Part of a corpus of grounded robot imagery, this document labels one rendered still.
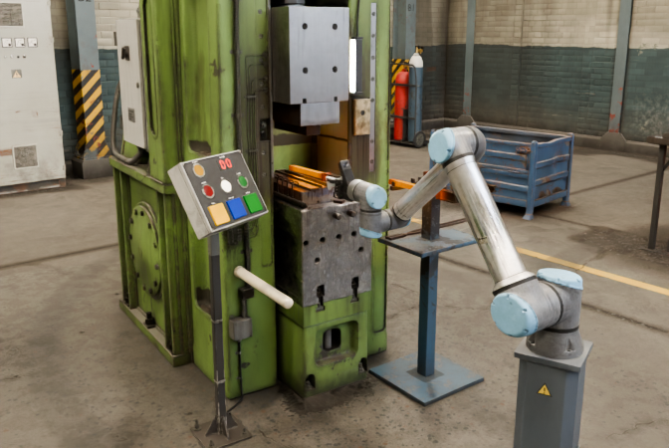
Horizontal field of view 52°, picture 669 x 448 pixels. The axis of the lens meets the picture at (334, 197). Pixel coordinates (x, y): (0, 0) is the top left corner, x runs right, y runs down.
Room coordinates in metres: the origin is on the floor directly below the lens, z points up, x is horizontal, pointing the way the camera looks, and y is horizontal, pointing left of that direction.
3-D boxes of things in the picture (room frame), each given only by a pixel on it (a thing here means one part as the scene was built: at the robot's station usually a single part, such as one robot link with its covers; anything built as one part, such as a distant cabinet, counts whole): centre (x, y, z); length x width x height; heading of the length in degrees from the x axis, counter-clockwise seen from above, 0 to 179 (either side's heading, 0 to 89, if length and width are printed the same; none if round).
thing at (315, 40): (3.16, 0.14, 1.56); 0.42 x 0.39 x 0.40; 33
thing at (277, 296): (2.69, 0.30, 0.62); 0.44 x 0.05 x 0.05; 33
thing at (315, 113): (3.13, 0.18, 1.32); 0.42 x 0.20 x 0.10; 33
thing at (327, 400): (2.92, 0.04, 0.01); 0.58 x 0.39 x 0.01; 123
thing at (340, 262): (3.17, 0.14, 0.69); 0.56 x 0.38 x 0.45; 33
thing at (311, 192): (3.13, 0.18, 0.96); 0.42 x 0.20 x 0.09; 33
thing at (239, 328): (2.86, 0.43, 0.36); 0.09 x 0.07 x 0.12; 123
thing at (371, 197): (2.69, -0.15, 1.02); 0.12 x 0.09 x 0.10; 33
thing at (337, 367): (3.17, 0.14, 0.23); 0.55 x 0.37 x 0.47; 33
